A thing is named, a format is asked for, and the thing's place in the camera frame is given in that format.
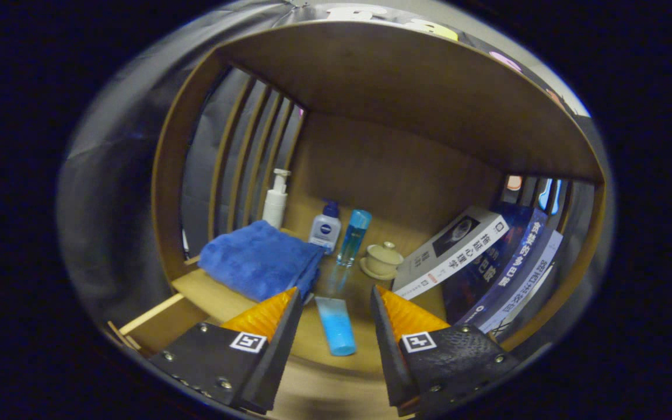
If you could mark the blue and white tube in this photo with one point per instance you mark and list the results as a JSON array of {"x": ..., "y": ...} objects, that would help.
[{"x": 336, "y": 326}]

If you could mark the wooden cabinet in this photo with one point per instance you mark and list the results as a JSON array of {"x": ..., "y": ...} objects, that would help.
[{"x": 400, "y": 76}]

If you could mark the wooden countertop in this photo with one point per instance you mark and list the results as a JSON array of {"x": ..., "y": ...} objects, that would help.
[{"x": 365, "y": 291}]

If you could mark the white book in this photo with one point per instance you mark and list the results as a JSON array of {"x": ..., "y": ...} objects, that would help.
[{"x": 452, "y": 256}]

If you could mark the blue folded towel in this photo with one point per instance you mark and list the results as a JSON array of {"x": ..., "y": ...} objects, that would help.
[{"x": 254, "y": 259}]

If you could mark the clear blue bottle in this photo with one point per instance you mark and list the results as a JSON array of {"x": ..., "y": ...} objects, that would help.
[{"x": 354, "y": 233}]

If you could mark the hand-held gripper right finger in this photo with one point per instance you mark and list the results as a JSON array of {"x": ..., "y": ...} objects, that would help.
[{"x": 391, "y": 350}]

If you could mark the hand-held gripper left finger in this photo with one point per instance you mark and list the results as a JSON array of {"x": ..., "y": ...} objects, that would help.
[{"x": 280, "y": 350}]

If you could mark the dark blue book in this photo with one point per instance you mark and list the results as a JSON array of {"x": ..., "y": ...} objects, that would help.
[{"x": 499, "y": 274}]

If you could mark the white pump bottle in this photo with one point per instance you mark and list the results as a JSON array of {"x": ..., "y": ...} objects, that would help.
[{"x": 275, "y": 207}]

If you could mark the white bottle with blue cap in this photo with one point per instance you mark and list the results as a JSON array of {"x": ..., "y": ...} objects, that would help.
[{"x": 324, "y": 230}]

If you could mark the beige lidded teacup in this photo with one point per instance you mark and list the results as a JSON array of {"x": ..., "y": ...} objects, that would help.
[{"x": 382, "y": 261}]

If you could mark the lavender book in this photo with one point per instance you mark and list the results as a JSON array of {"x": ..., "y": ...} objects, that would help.
[{"x": 537, "y": 274}]

